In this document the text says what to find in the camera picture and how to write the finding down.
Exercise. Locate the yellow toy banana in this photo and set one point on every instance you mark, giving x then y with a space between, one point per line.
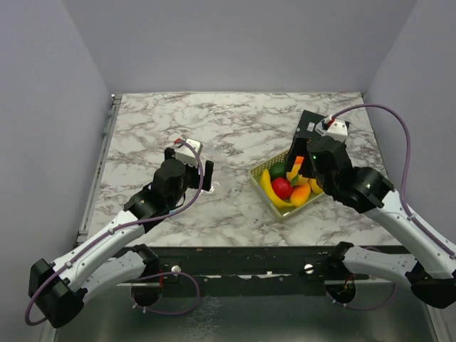
265 184

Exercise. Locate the green perforated plastic basket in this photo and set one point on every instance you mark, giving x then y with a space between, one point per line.
279 214

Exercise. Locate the clear zip top bag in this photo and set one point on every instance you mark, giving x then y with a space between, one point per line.
223 179

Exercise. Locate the yellow toy lemon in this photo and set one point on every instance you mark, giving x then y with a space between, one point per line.
314 186

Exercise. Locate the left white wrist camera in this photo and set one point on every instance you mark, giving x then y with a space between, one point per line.
185 155

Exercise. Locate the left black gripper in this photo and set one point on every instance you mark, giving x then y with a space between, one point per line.
208 172

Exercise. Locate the red toy apple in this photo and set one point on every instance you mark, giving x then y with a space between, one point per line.
282 188

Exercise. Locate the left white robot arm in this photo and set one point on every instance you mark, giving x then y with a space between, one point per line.
61 288

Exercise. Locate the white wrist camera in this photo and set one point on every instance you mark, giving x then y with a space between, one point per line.
332 127
185 155

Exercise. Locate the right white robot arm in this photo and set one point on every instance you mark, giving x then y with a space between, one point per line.
428 268

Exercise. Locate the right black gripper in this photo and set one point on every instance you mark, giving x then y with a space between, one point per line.
304 169

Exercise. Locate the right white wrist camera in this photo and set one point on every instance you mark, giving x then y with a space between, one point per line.
332 127

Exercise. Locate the orange toy orange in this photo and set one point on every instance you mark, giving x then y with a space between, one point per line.
298 161

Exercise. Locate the green toy avocado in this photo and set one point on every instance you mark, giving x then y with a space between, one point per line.
277 170

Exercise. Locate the black square mat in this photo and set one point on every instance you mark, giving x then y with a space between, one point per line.
307 124

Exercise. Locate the black metal base rail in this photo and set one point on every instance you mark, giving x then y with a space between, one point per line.
245 271

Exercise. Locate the orange yellow toy mango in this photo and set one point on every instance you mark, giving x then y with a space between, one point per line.
300 195

